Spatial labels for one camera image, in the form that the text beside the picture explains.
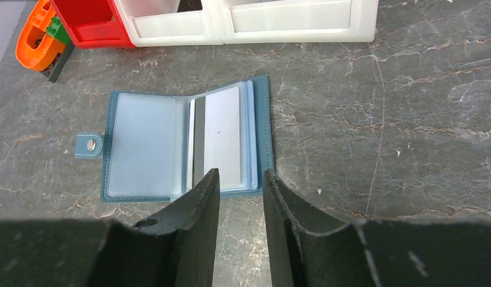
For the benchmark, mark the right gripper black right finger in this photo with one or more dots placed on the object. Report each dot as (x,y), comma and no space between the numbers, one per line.
(308,247)

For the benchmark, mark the green toy brick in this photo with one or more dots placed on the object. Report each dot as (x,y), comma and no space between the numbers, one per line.
(56,30)

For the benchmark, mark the silver credit card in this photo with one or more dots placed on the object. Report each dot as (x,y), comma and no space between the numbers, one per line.
(214,137)

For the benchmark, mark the black card in bin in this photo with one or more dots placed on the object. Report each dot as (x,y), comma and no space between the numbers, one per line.
(189,5)

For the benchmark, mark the red plastic bin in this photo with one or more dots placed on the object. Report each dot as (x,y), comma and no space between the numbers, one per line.
(92,23)

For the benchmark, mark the blue card holder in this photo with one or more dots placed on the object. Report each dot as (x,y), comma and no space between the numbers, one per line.
(144,148)

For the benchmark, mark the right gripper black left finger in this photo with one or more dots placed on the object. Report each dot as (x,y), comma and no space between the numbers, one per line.
(172,247)

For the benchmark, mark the white right plastic bin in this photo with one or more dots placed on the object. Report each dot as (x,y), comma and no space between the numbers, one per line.
(298,21)

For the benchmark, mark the orange plastic loop toy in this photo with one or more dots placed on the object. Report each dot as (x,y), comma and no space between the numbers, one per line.
(35,49)

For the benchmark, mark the dark grey brick plate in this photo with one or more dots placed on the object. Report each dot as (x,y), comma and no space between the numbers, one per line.
(54,69)

